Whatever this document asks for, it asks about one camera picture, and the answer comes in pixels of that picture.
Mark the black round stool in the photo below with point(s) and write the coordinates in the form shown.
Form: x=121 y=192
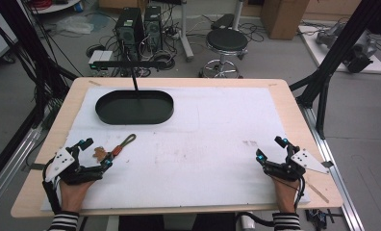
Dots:
x=226 y=40

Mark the white board with robot parts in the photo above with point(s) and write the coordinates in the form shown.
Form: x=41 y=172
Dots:
x=355 y=48

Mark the clear plastic bag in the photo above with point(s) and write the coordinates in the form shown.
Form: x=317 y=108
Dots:
x=74 y=25

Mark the white table mat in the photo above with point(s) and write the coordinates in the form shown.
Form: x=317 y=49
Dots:
x=195 y=144

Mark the person's left hand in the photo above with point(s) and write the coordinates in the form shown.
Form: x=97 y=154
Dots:
x=73 y=195

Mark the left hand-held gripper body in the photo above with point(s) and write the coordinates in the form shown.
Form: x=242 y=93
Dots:
x=63 y=162

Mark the silver aluminium rail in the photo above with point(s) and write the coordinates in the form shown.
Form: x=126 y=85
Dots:
x=9 y=166
x=336 y=166

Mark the person's legs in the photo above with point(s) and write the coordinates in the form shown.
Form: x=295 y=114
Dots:
x=179 y=223

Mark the thin wooden stick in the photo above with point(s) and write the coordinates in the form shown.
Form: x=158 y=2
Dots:
x=317 y=192

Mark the black oval tray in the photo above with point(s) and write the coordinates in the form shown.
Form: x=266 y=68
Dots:
x=134 y=109

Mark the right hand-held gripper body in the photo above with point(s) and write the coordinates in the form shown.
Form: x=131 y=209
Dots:
x=302 y=159

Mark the large black computer tower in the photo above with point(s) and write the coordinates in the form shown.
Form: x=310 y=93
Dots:
x=129 y=32

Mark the brown cardboard box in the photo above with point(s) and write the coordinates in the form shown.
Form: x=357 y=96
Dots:
x=284 y=17

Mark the black foot pedal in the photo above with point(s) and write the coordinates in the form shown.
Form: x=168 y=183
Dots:
x=222 y=21

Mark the black metal frame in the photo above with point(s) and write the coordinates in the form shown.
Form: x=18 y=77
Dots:
x=333 y=54
x=41 y=54

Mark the person's right hand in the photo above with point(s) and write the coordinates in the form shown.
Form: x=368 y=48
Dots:
x=284 y=194

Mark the grey stand leg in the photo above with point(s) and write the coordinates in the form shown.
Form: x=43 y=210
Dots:
x=186 y=35

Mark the small electronics board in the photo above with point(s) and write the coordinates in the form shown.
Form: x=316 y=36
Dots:
x=317 y=218

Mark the white box device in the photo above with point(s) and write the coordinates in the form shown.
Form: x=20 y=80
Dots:
x=100 y=59

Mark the slim black computer tower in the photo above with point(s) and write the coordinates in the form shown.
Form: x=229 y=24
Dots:
x=153 y=29

